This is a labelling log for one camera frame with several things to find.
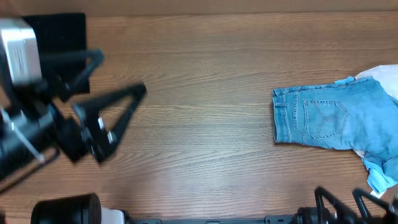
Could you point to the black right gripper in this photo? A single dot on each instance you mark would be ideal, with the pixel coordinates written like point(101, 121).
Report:
point(342, 218)

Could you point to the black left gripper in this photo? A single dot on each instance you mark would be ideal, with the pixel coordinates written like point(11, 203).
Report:
point(90, 132)

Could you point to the black skirt with pearl buttons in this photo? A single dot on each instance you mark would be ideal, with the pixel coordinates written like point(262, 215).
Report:
point(61, 33)

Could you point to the light blue garment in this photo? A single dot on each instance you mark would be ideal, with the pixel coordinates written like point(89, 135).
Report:
point(377, 179)

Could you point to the blue denim shorts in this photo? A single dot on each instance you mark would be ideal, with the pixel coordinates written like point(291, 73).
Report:
point(344, 115)

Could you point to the white cloth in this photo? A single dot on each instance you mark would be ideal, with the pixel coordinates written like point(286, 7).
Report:
point(386, 75)

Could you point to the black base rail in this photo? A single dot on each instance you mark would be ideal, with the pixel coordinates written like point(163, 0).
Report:
point(268, 219)

